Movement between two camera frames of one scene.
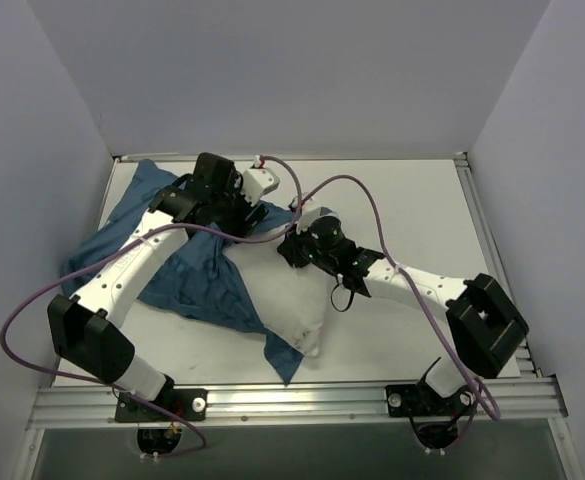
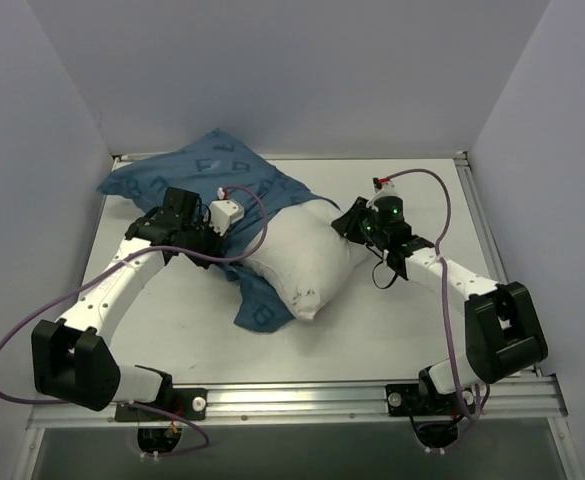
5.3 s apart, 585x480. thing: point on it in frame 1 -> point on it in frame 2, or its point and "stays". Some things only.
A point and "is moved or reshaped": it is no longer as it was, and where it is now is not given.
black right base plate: (416, 400) stays
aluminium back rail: (379, 156) stays
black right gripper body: (294, 248) -> (351, 220)
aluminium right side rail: (494, 263) stays
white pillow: (293, 303) is moved or reshaped
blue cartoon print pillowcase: (197, 279) -> (214, 166)
